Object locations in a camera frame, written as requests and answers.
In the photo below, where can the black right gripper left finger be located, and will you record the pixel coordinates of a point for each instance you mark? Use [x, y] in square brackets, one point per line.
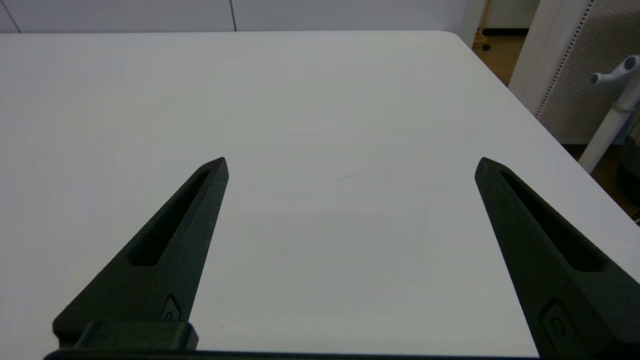
[160, 280]

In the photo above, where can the white perforated panel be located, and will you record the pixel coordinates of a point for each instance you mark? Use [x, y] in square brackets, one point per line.
[600, 30]

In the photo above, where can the white desk leg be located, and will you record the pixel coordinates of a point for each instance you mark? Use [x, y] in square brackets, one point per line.
[607, 130]

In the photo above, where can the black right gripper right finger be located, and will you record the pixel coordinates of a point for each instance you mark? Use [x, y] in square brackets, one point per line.
[560, 280]

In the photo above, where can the wooden stand with caster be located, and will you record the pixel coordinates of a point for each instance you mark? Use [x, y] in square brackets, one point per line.
[482, 37]

